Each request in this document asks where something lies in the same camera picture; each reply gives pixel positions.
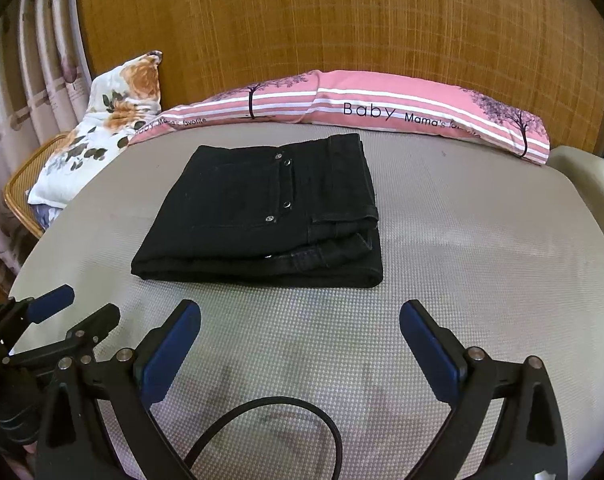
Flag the black pants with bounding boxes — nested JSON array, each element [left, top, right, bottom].
[[131, 133, 383, 288]]

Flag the wicker chair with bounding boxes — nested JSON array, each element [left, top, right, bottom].
[[2, 132, 67, 238]]

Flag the beige bed mattress cover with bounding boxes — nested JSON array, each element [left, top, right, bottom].
[[11, 124, 604, 479]]

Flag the floral white orange pillow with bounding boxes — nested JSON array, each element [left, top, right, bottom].
[[27, 51, 163, 209]]

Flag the beige patterned curtain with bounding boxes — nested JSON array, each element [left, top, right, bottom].
[[0, 0, 90, 288]]

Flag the pink striped long pillow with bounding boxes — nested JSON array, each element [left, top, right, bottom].
[[134, 70, 550, 165]]

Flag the wooden bamboo headboard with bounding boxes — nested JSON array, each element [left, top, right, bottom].
[[77, 0, 604, 155]]

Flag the black cable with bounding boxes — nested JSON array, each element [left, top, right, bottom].
[[182, 395, 344, 480]]

